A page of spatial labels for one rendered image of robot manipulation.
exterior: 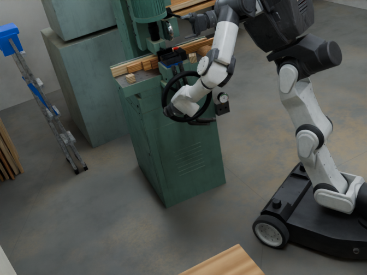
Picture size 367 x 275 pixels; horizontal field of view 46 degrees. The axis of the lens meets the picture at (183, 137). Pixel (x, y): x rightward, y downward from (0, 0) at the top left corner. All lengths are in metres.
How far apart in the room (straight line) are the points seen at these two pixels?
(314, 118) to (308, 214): 0.55
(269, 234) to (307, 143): 0.58
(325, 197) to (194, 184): 0.89
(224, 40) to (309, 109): 0.60
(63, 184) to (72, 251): 0.73
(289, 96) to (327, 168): 0.45
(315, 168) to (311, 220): 0.28
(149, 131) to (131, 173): 0.79
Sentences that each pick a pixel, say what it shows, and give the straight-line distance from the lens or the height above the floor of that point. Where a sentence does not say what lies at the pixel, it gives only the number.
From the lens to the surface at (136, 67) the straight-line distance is 2.49.
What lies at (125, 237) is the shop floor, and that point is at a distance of 2.73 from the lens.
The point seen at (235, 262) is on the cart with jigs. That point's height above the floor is 0.53.
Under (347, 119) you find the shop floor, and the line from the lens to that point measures 3.52.
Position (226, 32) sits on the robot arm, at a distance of 1.77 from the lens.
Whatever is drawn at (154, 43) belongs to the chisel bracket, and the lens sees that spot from 2.45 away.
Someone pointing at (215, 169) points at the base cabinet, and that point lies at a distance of 2.82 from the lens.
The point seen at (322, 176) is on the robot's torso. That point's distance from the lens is 2.32.
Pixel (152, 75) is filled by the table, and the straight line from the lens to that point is 2.40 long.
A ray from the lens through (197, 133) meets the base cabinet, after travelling 2.62.
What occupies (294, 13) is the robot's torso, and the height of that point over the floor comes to 1.24.
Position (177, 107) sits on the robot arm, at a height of 0.93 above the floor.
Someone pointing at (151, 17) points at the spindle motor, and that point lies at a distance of 2.36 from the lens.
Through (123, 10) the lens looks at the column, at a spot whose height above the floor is 1.20.
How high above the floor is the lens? 1.85
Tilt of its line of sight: 32 degrees down
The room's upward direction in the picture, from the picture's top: 12 degrees counter-clockwise
